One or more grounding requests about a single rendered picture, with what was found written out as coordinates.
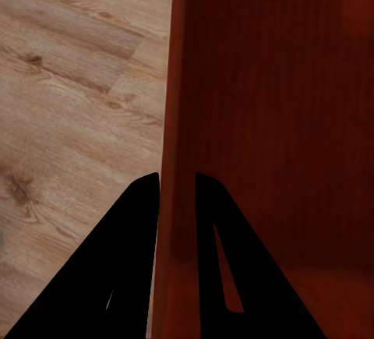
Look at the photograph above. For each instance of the storage box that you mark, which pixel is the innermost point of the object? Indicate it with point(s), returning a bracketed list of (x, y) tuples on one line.
[(274, 99)]

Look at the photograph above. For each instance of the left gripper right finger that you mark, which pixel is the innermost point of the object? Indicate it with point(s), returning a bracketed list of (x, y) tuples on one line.
[(272, 308)]

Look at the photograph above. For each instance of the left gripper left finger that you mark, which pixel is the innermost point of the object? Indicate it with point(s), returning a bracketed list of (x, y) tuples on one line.
[(103, 290)]

